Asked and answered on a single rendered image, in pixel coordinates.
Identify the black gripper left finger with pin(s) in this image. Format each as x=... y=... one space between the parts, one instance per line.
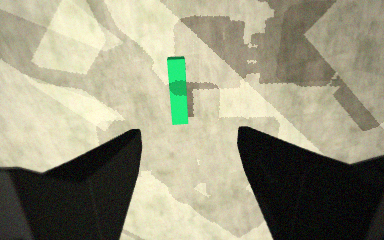
x=85 y=198

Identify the green rectangular post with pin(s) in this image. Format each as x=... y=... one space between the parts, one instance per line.
x=178 y=90

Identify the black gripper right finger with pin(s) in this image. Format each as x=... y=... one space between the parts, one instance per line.
x=304 y=195

